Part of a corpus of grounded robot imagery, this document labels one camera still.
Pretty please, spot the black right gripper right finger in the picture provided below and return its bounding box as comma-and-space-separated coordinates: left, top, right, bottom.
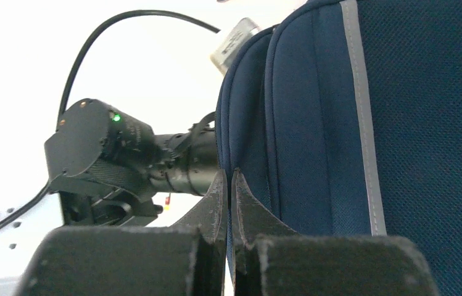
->
230, 170, 439, 295

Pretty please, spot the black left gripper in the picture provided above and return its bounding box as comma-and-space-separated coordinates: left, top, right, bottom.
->
44, 99, 218, 225

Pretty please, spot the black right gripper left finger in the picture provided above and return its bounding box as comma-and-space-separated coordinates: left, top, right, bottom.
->
15, 170, 228, 295

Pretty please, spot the navy blue student backpack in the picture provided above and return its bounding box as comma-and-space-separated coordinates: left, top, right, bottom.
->
215, 1, 462, 295

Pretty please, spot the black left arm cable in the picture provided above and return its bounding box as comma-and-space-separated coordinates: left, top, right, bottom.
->
0, 9, 221, 242

